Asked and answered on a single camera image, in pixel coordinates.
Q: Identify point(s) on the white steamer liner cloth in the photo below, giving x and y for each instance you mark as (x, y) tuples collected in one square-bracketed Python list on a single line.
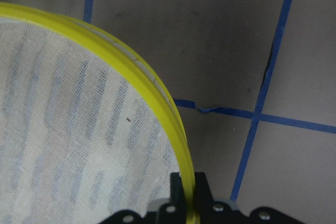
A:
[(65, 129)]

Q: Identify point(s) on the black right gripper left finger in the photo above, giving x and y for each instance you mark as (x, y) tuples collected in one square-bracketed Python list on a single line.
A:
[(177, 213)]

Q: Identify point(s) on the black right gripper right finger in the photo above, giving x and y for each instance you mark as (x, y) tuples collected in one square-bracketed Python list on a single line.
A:
[(203, 198)]

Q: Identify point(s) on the yellow rimmed top steamer layer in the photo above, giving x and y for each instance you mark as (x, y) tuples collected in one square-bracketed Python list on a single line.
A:
[(147, 87)]

